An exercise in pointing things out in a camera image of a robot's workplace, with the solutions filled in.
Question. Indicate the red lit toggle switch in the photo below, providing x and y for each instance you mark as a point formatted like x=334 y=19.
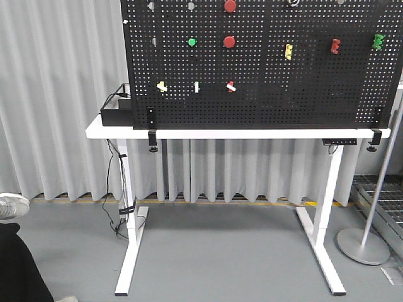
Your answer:
x=230 y=86

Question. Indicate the yellow lit toggle switch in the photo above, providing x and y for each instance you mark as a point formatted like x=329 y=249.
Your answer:
x=161 y=86

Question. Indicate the white height-adjustable desk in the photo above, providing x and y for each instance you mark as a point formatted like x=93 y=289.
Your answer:
x=315 y=229

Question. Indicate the black box behind pegboard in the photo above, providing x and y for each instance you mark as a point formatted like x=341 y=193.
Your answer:
x=117 y=108

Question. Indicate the black perforated pegboard panel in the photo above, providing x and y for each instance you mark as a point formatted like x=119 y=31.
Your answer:
x=314 y=90

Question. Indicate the green illuminated push button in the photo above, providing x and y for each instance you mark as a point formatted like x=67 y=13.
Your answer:
x=191 y=42

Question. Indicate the lower red mushroom button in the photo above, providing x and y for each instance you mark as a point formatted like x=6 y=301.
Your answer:
x=229 y=42

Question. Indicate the red mushroom button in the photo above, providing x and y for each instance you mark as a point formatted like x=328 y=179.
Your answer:
x=229 y=42
x=230 y=6

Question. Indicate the desk height control panel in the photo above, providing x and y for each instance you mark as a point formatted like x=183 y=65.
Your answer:
x=339 y=141

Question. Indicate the yellow plastic clip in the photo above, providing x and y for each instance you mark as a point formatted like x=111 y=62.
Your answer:
x=288 y=51

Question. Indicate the upper red mushroom button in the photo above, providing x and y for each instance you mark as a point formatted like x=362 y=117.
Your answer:
x=230 y=6

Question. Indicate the grey pleated curtain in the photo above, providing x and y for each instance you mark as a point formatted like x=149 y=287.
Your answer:
x=59 y=62

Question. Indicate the red plastic clip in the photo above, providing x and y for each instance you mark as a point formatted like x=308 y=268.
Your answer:
x=335 y=46

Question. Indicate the grey floor stand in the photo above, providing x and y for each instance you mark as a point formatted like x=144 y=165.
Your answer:
x=361 y=245

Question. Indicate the grey white sneaker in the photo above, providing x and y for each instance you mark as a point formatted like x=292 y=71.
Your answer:
x=13 y=206

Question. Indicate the metal floor grate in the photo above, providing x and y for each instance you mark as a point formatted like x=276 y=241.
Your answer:
x=387 y=220

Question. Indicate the green plastic clip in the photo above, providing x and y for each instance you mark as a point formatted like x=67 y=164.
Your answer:
x=378 y=41

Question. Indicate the black trouser leg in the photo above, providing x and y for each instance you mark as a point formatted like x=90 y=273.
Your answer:
x=20 y=277

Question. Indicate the left black clamp bracket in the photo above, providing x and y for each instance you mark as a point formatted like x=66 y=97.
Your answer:
x=151 y=120

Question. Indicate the black clamp bracket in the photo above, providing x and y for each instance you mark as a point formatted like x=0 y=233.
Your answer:
x=151 y=120
x=377 y=133

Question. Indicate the right black clamp bracket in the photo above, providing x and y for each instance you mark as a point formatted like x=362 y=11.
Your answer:
x=377 y=133

